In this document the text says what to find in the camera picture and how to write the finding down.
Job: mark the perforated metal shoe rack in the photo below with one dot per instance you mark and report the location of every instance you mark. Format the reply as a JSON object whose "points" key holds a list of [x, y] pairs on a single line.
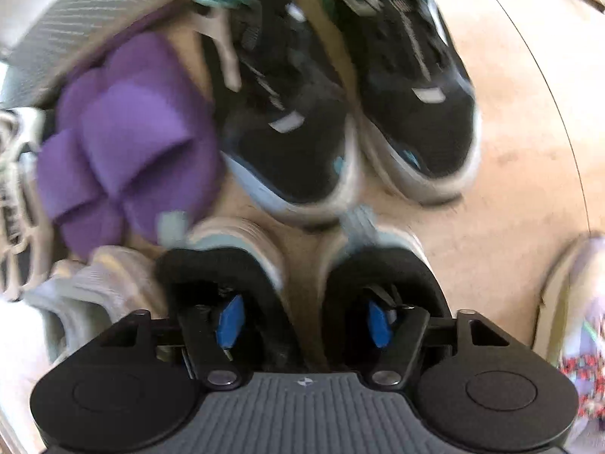
{"points": [[71, 19]]}

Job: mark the grey mesh sneaker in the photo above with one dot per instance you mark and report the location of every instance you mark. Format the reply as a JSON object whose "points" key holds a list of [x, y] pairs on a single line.
{"points": [[94, 283]]}

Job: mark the white and black sneaker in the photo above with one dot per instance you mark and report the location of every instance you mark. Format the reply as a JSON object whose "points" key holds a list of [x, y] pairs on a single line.
{"points": [[19, 227]]}

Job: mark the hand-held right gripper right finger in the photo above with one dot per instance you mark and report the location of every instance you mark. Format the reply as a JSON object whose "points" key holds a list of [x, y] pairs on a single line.
{"points": [[378, 324]]}

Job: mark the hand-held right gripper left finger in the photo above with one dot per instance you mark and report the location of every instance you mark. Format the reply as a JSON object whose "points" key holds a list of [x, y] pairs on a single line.
{"points": [[229, 319]]}

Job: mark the black sneaker teal tongue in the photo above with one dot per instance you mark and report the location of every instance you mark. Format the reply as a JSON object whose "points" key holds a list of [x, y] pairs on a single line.
{"points": [[416, 118], [283, 151]]}

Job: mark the white patterned slipper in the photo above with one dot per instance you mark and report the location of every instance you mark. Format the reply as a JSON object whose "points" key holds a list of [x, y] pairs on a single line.
{"points": [[567, 302]]}

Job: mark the white cloth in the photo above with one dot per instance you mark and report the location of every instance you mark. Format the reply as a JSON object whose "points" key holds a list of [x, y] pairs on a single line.
{"points": [[19, 364]]}

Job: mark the purple slide sandal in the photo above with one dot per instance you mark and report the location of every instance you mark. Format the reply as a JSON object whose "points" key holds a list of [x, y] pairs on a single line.
{"points": [[75, 189], [156, 142]]}

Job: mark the black sneaker pale blue heel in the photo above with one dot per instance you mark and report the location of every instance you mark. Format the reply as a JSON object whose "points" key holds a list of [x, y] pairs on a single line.
{"points": [[198, 265], [416, 279]]}

